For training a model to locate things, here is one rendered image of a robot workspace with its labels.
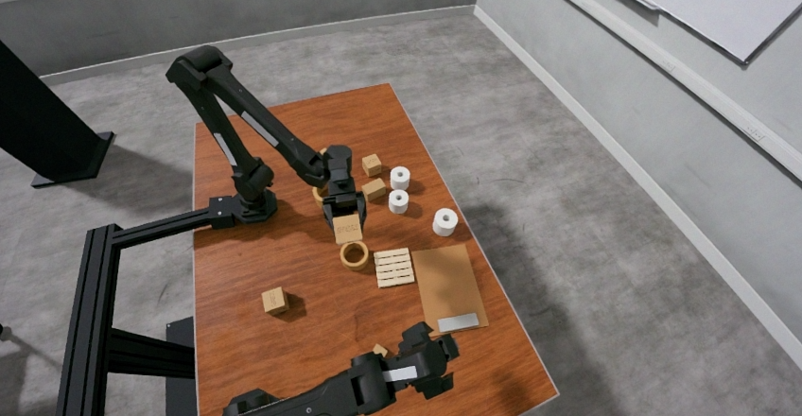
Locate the small wooden pallet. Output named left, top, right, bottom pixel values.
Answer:
left=374, top=248, right=414, bottom=288

